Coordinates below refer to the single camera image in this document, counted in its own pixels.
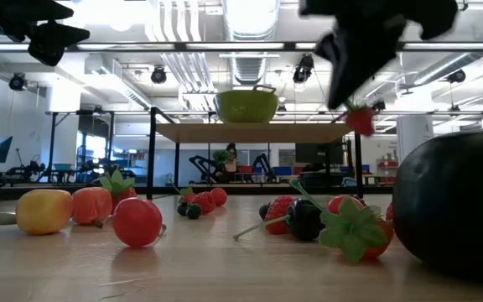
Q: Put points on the toy strawberry green leaves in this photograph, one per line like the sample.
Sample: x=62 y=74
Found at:
x=117 y=186
x=352 y=237
x=361 y=121

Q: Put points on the black background monitor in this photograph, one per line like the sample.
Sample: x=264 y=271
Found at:
x=319 y=153

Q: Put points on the black hanging spotlight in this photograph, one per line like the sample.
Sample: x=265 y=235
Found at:
x=17 y=81
x=158 y=75
x=304 y=69
x=380 y=105
x=456 y=76

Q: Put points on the green colander bowl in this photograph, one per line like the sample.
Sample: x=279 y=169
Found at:
x=245 y=107

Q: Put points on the red storage shelf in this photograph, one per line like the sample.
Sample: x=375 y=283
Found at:
x=386 y=164

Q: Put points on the long black linear light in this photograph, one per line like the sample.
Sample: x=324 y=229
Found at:
x=413 y=112
x=233 y=45

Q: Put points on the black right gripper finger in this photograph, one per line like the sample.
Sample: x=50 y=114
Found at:
x=354 y=58
x=326 y=44

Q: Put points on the person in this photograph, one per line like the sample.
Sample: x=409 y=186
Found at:
x=231 y=161

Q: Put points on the green background plant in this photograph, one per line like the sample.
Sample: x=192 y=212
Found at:
x=221 y=156

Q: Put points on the yellow orange toy peach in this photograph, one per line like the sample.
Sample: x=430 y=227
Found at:
x=43 y=211

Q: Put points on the dark toy avocado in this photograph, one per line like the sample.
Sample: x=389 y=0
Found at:
x=455 y=201

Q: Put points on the small dark toy blueberry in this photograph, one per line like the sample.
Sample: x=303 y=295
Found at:
x=264 y=211
x=193 y=211
x=182 y=208

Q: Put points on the black toy cherry with stem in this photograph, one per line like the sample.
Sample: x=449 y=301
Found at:
x=304 y=220

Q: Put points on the white building pillar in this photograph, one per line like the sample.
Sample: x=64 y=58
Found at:
x=63 y=109
x=411 y=138

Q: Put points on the wooden riser shelf black legs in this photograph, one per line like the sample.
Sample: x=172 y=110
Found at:
x=250 y=133

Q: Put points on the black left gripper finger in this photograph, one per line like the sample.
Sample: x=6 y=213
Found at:
x=15 y=10
x=53 y=41

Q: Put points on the black background robot arm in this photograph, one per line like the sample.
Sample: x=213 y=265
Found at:
x=262 y=165
x=201 y=165

